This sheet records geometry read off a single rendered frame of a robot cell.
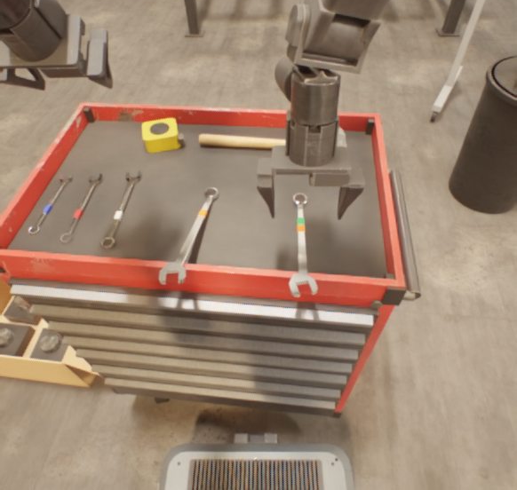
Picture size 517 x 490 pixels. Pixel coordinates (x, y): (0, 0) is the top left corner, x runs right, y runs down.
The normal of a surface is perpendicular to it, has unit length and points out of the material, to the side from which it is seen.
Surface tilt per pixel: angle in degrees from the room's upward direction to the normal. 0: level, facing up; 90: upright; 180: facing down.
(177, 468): 0
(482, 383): 0
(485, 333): 0
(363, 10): 104
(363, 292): 90
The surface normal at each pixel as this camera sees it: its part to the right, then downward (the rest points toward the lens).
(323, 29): 0.08, 0.90
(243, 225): -0.03, -0.63
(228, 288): -0.11, 0.77
